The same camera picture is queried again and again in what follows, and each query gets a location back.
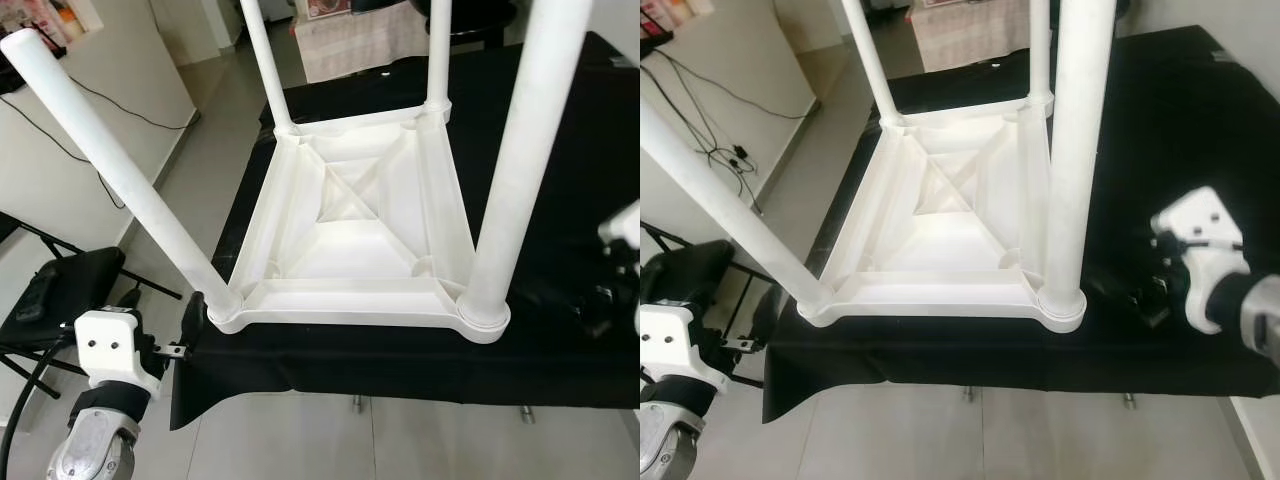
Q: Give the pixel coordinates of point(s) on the black tablecloth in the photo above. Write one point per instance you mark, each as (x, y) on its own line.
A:
(400, 370)
(1180, 100)

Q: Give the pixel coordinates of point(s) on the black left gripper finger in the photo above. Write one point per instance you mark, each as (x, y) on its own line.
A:
(763, 315)
(194, 318)

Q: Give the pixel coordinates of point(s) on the red printed box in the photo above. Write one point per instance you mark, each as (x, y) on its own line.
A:
(325, 8)

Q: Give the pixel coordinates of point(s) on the metal folding table frame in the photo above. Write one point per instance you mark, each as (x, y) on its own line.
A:
(968, 394)
(527, 412)

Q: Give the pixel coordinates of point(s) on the black folding chair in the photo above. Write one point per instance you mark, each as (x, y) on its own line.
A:
(70, 290)
(690, 265)

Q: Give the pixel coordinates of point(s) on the black remote controller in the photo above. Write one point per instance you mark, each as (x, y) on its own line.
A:
(35, 295)

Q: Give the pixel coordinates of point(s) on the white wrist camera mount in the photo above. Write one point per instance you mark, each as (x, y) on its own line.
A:
(680, 340)
(110, 345)
(1200, 230)
(622, 225)

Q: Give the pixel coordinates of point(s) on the white plastic table top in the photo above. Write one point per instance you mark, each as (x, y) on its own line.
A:
(930, 240)
(350, 250)

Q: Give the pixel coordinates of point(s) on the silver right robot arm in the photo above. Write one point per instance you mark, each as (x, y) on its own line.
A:
(1260, 320)

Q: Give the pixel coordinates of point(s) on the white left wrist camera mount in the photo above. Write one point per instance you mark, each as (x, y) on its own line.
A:
(680, 340)
(110, 345)

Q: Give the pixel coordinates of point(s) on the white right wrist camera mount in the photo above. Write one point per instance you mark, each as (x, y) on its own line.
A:
(622, 225)
(1200, 230)

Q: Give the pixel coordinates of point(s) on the white cloth covered bench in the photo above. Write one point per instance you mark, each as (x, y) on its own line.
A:
(960, 35)
(360, 45)

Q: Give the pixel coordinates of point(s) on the white plastic table leg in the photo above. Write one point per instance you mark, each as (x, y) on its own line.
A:
(1075, 150)
(268, 70)
(720, 190)
(438, 55)
(520, 170)
(1040, 50)
(110, 160)
(872, 65)

